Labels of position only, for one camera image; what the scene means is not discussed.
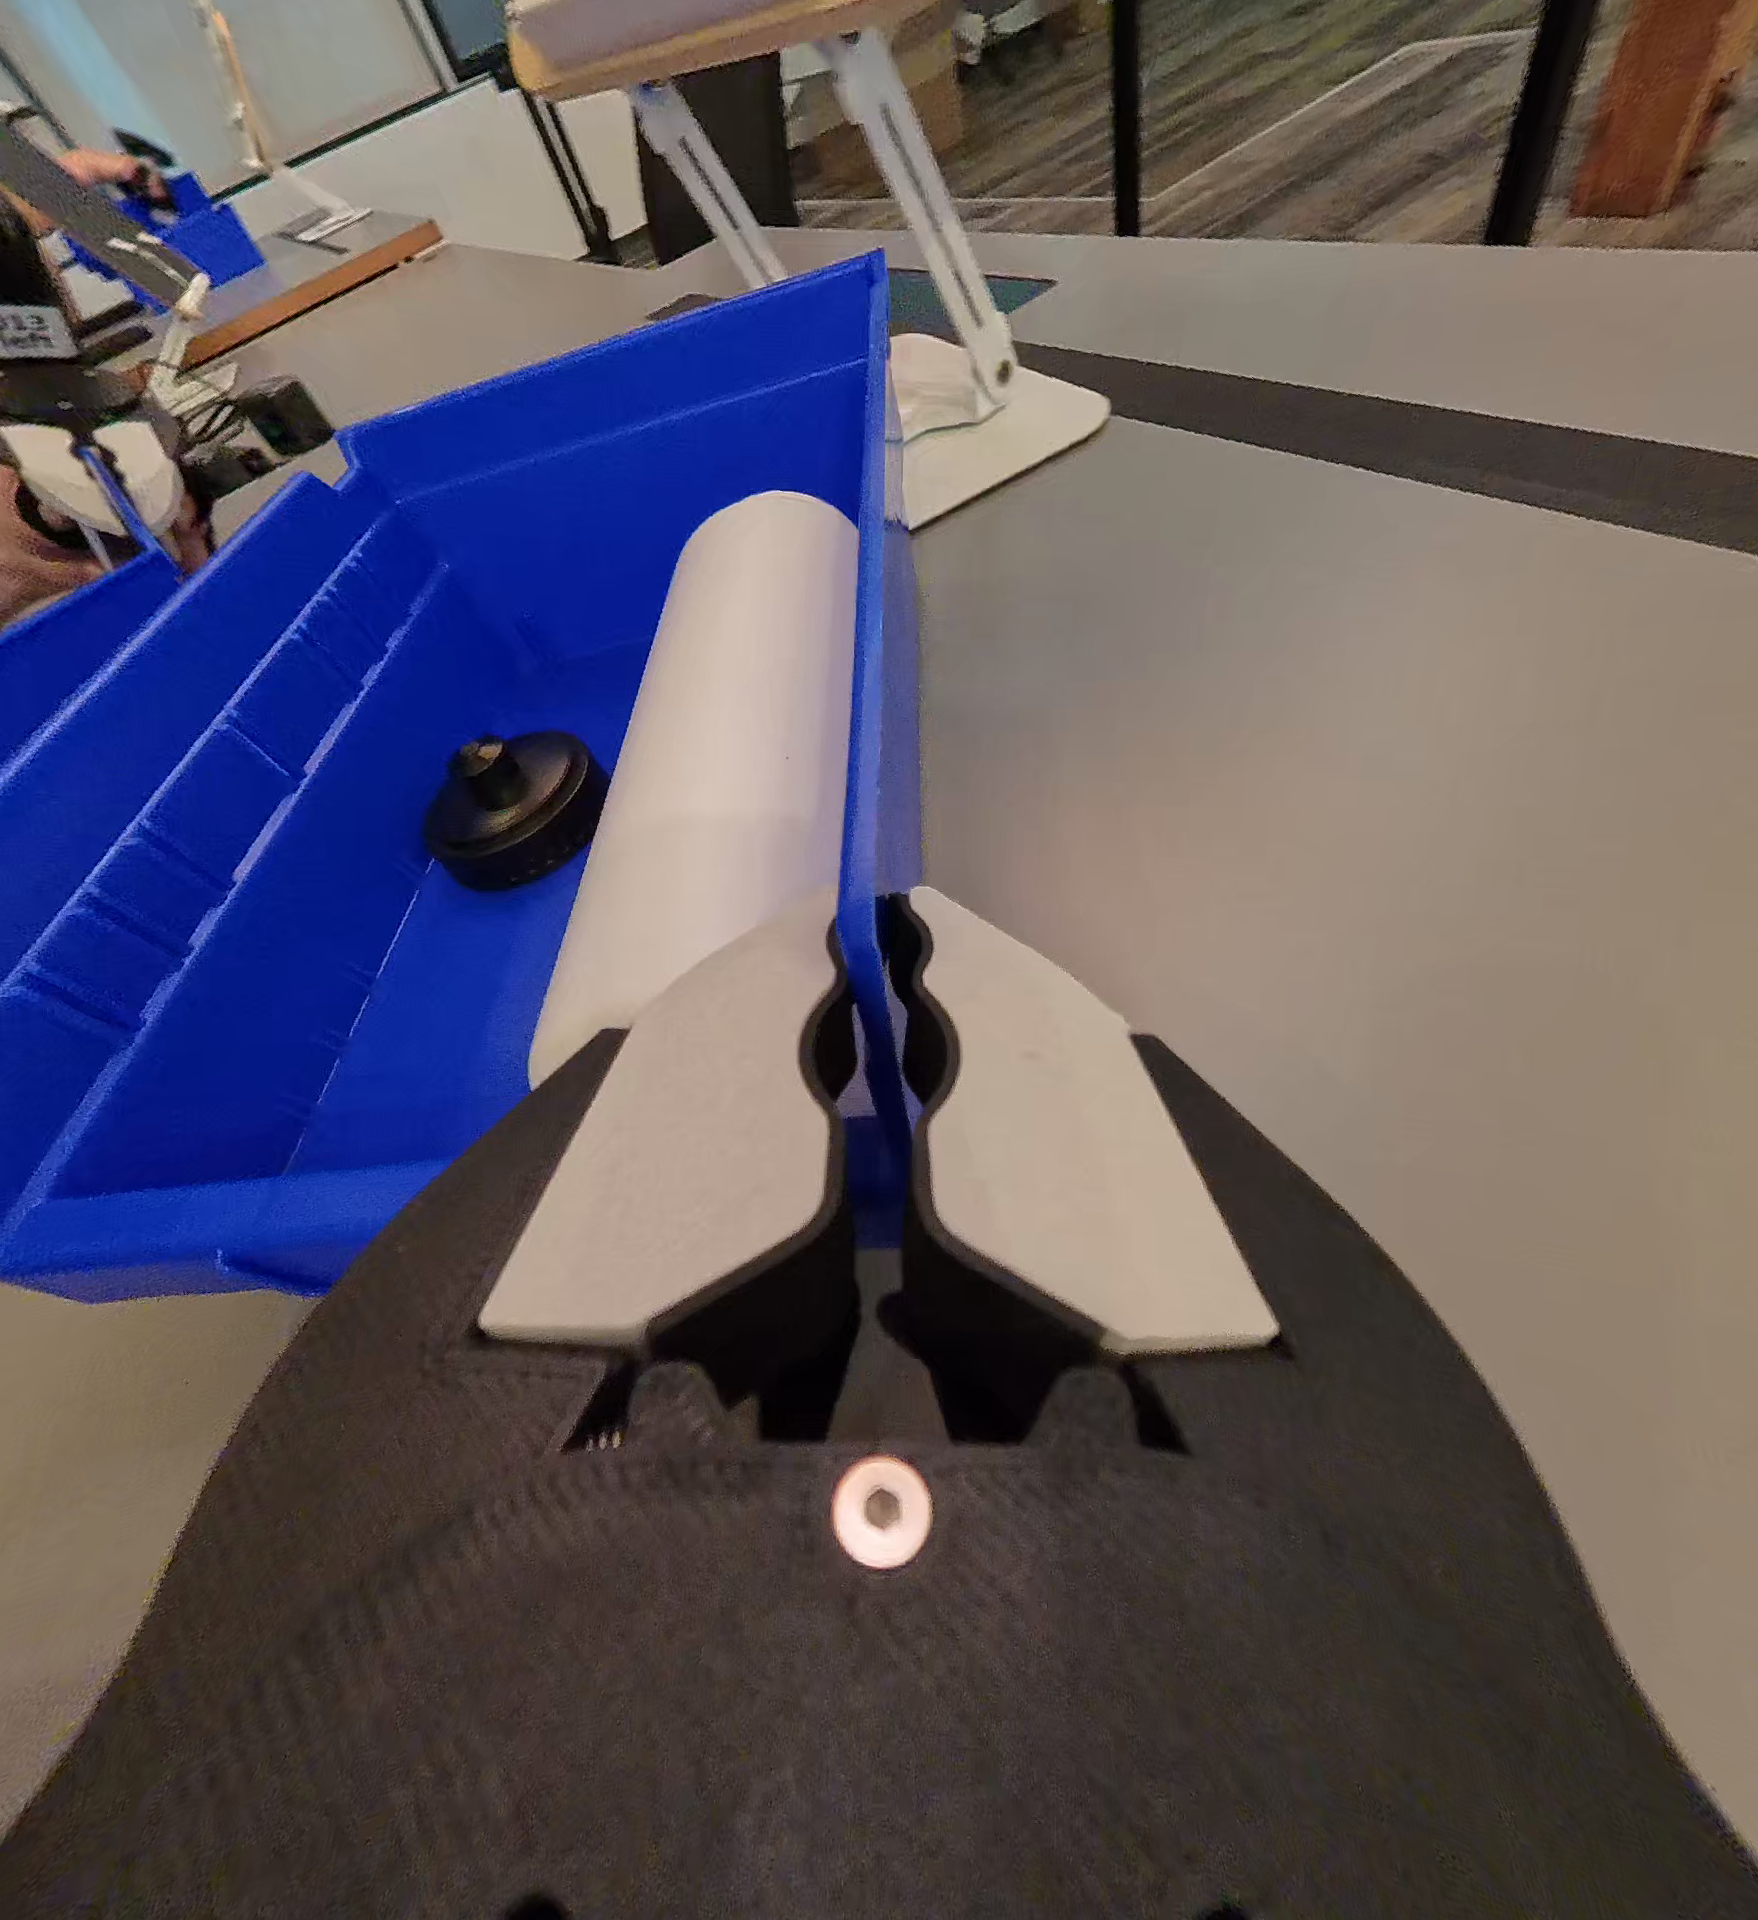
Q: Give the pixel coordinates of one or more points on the wooden top desk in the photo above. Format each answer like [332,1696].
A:
[325,287]

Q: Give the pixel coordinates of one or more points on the brown wooden post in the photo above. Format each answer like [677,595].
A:
[1667,105]

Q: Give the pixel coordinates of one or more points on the black bottle lid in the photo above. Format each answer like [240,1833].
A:
[514,811]

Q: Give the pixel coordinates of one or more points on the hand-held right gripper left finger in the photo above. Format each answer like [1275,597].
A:
[671,1187]

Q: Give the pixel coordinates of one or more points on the small blue plastic bin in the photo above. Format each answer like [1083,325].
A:
[211,235]

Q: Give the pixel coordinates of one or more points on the black railing pole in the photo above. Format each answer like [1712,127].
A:
[1130,121]
[1541,76]

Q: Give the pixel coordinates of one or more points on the white bottle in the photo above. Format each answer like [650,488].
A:
[715,750]

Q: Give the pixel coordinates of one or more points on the wooden display board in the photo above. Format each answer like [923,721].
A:
[701,37]

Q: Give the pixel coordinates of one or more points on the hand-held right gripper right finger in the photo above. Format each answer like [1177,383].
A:
[1075,1170]

